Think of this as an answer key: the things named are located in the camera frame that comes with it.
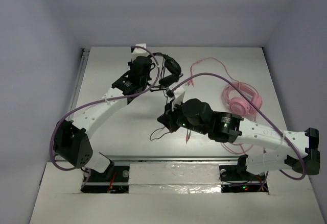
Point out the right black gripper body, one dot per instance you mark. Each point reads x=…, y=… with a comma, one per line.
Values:
x=180, y=119

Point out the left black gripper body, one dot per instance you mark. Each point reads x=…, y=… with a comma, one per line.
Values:
x=142, y=62

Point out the black headphones with cable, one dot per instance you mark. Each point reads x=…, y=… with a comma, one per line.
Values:
x=170, y=73

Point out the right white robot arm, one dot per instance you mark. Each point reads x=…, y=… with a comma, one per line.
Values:
x=297, y=151

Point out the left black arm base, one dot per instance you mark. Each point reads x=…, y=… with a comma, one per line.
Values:
x=114, y=180

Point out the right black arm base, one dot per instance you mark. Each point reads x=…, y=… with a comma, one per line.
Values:
x=235, y=178

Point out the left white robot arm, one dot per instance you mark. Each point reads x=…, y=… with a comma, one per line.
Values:
x=71, y=136

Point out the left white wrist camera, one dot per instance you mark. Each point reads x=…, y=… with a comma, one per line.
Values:
x=135, y=52

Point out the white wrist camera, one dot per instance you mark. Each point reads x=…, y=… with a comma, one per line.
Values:
x=176, y=96
x=135, y=52

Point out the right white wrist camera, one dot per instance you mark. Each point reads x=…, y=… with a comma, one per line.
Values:
x=176, y=96

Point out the aluminium rail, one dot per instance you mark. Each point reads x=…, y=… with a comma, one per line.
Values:
x=173, y=158
x=79, y=78

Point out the left side aluminium rail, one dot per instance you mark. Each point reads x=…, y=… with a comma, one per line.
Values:
x=79, y=78

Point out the pink headphones with cable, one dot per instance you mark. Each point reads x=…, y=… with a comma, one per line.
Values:
x=236, y=104

